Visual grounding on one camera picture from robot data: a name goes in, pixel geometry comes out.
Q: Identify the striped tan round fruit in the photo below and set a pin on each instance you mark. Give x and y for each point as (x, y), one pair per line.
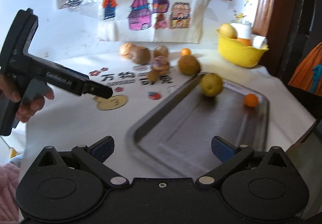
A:
(125, 50)

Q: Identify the pale apple in bowl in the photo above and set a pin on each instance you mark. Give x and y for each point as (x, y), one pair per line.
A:
(228, 30)

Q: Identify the brown kiwi with sticker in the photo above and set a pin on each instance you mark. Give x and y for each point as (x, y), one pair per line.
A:
(152, 76)

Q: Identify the striped purple pepino melon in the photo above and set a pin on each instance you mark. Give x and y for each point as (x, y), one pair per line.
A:
(160, 64)

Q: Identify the white jar with flowers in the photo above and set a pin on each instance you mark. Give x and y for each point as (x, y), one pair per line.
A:
(243, 29)

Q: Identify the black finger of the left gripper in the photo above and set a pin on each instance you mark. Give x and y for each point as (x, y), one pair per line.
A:
(97, 89)

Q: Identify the steel metal tray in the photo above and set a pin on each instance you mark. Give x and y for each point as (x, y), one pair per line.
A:
(174, 138)

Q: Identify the small orange near wall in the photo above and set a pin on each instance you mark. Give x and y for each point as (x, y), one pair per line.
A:
(185, 51)

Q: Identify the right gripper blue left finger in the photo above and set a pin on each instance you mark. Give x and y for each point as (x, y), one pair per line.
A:
(92, 158)

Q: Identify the pink fuzzy sleeve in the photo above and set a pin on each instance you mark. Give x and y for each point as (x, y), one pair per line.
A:
(9, 184)

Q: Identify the yellow plastic bowl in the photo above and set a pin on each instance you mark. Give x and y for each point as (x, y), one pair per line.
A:
(238, 53)

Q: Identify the white printed tablecloth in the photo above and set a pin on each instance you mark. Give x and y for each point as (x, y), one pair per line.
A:
(71, 120)

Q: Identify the striped brown round fruit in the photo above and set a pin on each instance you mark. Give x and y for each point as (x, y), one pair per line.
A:
(161, 51)

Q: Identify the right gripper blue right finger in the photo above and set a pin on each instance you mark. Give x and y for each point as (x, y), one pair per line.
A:
(232, 159)

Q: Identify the orange figure wall poster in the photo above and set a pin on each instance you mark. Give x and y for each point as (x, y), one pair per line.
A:
(307, 75)

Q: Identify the yellow-green pear fruit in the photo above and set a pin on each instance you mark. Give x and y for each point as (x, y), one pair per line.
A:
(211, 85)

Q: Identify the yellow-brown mango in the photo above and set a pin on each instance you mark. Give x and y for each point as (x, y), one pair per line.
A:
(189, 65)

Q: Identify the white paper in bowl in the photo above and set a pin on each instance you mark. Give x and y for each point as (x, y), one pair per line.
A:
(259, 42)

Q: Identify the children's house drawing paper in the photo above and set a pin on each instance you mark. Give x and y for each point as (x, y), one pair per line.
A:
(178, 21)

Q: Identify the small orange in tray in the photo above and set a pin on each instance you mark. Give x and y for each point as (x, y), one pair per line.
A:
(251, 100)

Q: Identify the orange fruit in bowl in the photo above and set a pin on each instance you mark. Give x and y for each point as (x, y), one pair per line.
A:
(245, 41)

